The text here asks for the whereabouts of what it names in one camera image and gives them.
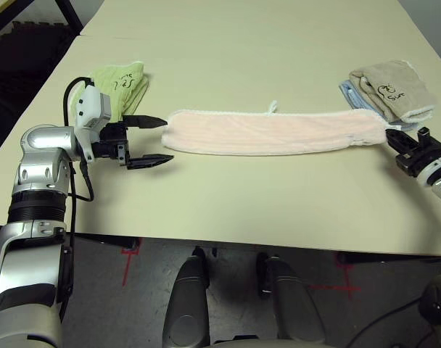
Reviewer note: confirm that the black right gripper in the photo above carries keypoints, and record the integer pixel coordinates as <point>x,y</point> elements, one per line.
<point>423,156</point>

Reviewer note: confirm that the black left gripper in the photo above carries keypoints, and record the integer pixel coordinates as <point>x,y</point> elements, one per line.
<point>110,141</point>

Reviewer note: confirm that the pink fluffy towel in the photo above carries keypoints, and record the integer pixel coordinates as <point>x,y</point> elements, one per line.
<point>260,134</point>

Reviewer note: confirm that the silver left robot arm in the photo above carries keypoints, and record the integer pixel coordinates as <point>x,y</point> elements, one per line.
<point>43,141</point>

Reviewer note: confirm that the beige folded towel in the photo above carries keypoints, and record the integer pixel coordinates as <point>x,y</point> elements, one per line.
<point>394,83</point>

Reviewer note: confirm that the green folded towel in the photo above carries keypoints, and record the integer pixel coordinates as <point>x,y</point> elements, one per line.
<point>126,83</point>

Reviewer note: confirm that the light blue folded towel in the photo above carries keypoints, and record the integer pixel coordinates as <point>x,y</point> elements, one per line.
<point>351,96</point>

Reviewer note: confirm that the grey right robot leg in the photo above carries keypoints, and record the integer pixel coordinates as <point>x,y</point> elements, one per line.
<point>293,308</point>

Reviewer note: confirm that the beige robot torso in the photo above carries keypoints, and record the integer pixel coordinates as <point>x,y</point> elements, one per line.
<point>271,342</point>

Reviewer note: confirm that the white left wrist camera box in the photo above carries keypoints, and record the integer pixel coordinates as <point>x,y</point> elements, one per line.
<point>91,105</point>

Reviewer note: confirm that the yellow-edged table with black frame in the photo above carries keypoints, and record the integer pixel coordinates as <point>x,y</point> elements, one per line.
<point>70,16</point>

